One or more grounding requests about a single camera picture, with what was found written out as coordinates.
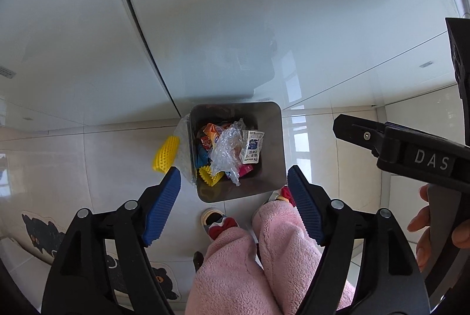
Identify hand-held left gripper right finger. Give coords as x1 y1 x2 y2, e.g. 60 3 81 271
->
287 165 430 315

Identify clear plastic bag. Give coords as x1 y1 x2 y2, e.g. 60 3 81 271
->
210 118 246 186

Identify person's right hand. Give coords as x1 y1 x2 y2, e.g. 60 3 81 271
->
407 185 470 272

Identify small white carton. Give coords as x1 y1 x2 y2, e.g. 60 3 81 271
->
240 130 265 164

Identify steel trash bin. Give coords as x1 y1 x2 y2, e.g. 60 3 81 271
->
189 101 287 202

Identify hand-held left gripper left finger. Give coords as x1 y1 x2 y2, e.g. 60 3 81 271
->
41 166 181 315

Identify pink fleece pants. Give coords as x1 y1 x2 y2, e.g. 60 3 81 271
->
185 195 355 315

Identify bear print floor mat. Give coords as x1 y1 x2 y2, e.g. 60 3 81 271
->
20 210 180 303

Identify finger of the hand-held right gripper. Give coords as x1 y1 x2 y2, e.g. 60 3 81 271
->
445 17 470 147
333 114 390 158

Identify yellow foam fruit net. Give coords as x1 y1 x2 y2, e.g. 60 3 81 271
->
198 165 224 186
152 135 181 173

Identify blue candy wrapper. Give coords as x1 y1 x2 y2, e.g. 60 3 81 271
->
197 146 213 169

